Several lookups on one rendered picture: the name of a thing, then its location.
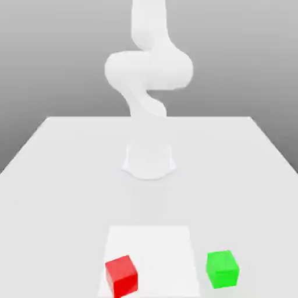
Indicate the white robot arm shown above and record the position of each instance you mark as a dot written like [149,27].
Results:
[149,69]

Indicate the small red cube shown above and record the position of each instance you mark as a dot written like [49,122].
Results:
[121,275]

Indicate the small green cube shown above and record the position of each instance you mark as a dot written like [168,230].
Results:
[222,269]

